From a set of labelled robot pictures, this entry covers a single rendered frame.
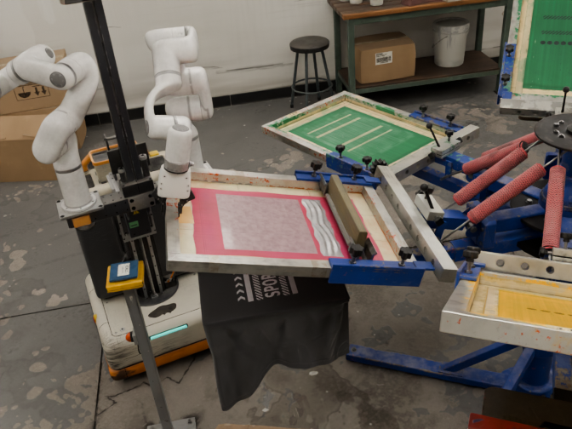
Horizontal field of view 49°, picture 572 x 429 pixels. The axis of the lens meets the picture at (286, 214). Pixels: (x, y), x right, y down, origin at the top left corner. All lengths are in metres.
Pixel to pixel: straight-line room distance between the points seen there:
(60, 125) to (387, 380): 1.87
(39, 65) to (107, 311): 1.53
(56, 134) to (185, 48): 0.51
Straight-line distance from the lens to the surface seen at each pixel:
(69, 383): 3.40
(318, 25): 5.90
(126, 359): 3.15
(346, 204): 2.10
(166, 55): 2.05
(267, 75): 5.95
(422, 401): 3.04
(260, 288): 2.14
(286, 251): 1.97
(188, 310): 3.15
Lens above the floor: 2.31
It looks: 33 degrees down
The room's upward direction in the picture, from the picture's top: 5 degrees counter-clockwise
